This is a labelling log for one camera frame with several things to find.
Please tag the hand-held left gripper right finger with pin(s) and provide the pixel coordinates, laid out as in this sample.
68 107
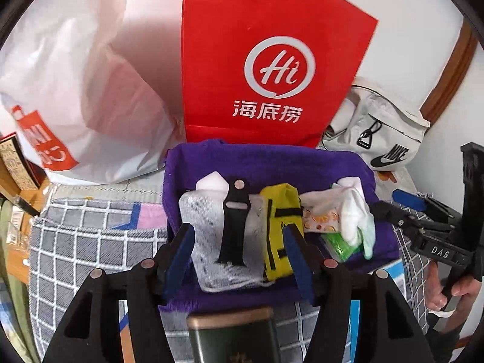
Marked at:
298 264

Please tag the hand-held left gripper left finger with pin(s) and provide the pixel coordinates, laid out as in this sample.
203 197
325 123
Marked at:
179 261

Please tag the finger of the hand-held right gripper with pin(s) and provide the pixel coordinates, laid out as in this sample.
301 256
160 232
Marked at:
410 198
389 215

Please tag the white pleated cloth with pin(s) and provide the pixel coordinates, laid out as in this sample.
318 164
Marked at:
353 211

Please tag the white gauze cloth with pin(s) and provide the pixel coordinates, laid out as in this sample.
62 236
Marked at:
206 234

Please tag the green tissue packet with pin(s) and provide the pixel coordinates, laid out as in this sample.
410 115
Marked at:
338 247

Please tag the orange print wipes packet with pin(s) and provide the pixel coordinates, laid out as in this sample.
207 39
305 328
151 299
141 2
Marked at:
321 219

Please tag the yellow mesh pouch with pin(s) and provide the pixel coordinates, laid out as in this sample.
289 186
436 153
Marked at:
278 204

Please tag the purple fabric tray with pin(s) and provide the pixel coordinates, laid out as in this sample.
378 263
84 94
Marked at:
264 166

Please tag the person's right forearm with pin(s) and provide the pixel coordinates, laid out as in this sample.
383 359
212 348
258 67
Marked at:
448 332

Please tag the person's right hand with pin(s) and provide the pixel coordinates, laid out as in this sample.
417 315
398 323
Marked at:
435 295

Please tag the grey waist bag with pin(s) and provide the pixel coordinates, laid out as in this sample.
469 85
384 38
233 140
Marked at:
378 121

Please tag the dark green tin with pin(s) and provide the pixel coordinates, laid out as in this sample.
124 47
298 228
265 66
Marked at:
230 340

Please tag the grey checkered star blanket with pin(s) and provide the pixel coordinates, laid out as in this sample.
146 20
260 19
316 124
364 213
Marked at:
75 242

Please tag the brown wooden bed headboard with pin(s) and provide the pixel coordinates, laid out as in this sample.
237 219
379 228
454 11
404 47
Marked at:
453 72

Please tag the light wooden furniture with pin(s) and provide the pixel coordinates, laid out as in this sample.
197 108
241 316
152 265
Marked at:
22 268

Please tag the patterned cardboard box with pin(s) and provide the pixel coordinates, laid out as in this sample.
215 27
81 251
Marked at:
15 162

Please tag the white plastic shopping bag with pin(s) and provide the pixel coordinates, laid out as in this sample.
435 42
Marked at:
94 83

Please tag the red paper bag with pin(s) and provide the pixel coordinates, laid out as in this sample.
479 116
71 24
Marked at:
227 45

